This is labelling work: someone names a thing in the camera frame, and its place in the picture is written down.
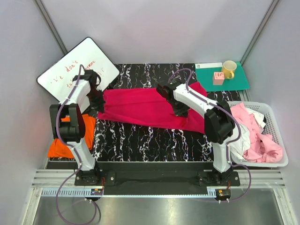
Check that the white plastic laundry basket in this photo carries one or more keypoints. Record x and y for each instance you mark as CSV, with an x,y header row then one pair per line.
x,y
270,128

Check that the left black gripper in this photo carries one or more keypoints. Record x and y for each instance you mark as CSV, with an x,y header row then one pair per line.
x,y
99,106

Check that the pink cube block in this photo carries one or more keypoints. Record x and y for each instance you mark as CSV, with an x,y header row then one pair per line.
x,y
218,78

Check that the magenta t shirt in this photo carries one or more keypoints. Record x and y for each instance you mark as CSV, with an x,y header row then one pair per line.
x,y
146,107

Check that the white t shirt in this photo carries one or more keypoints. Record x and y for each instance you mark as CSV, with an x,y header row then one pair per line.
x,y
239,147

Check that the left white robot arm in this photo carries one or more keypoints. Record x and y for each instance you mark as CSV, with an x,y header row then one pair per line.
x,y
69,127

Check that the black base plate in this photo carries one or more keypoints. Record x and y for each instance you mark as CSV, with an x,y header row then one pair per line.
x,y
199,173

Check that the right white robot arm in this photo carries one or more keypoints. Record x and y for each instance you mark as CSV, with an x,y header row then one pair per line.
x,y
218,125

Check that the orange folded t shirt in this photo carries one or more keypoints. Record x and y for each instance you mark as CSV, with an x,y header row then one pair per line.
x,y
59,150

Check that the aluminium rail frame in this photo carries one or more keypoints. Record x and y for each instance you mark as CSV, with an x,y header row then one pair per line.
x,y
261,199

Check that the yellow mug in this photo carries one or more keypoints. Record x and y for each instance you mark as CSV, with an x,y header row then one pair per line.
x,y
228,69

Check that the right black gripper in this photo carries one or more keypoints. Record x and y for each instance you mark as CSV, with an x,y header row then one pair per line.
x,y
183,112

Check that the white board with red writing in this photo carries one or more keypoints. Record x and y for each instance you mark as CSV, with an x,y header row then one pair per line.
x,y
57,80

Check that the pink t shirt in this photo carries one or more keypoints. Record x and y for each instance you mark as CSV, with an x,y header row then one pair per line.
x,y
262,148

